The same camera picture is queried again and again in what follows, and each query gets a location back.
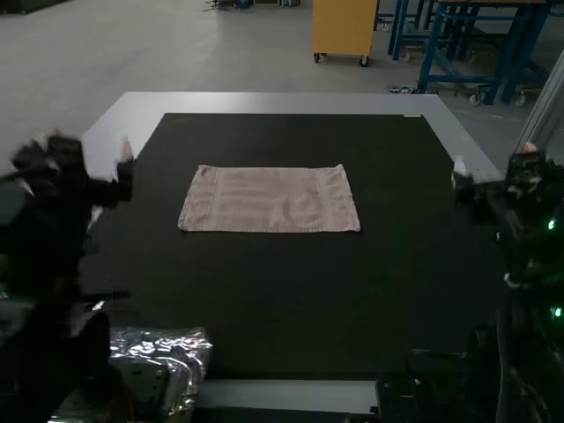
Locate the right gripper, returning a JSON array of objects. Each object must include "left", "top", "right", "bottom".
[{"left": 450, "top": 140, "right": 564, "bottom": 222}]

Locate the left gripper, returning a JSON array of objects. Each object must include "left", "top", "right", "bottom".
[{"left": 11, "top": 128, "right": 136, "bottom": 211}]

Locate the pale towel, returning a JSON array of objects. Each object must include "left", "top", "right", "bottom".
[{"left": 177, "top": 163, "right": 361, "bottom": 234}]

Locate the yellow wheeled cabinet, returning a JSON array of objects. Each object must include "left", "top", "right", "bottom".
[{"left": 311, "top": 0, "right": 380, "bottom": 69}]

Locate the silver foil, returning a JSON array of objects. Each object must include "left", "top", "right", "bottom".
[{"left": 108, "top": 326, "right": 215, "bottom": 416}]

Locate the black mat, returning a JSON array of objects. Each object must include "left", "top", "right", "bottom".
[{"left": 78, "top": 112, "right": 508, "bottom": 381}]

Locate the dark base panel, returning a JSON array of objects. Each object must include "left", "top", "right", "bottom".
[{"left": 192, "top": 405, "right": 353, "bottom": 423}]

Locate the aluminium profile post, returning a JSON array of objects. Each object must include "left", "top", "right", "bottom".
[{"left": 516, "top": 38, "right": 564, "bottom": 177}]

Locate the blue metal frame rack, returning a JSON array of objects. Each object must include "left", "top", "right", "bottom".
[{"left": 387, "top": 0, "right": 560, "bottom": 107}]

